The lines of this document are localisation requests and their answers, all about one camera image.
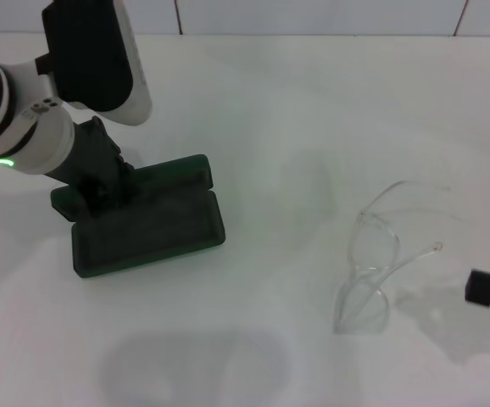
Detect transparent plastic glasses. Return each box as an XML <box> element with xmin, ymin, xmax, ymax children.
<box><xmin>332</xmin><ymin>180</ymin><xmax>454</xmax><ymax>336</ymax></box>

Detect green glasses case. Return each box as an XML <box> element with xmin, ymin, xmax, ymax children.
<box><xmin>50</xmin><ymin>153</ymin><xmax>228</xmax><ymax>280</ymax></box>

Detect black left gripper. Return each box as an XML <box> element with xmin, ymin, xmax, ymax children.
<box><xmin>43</xmin><ymin>115</ymin><xmax>139</xmax><ymax>219</ymax></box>

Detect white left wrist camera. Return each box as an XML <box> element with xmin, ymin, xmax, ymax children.
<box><xmin>35</xmin><ymin>0</ymin><xmax>153</xmax><ymax>127</ymax></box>

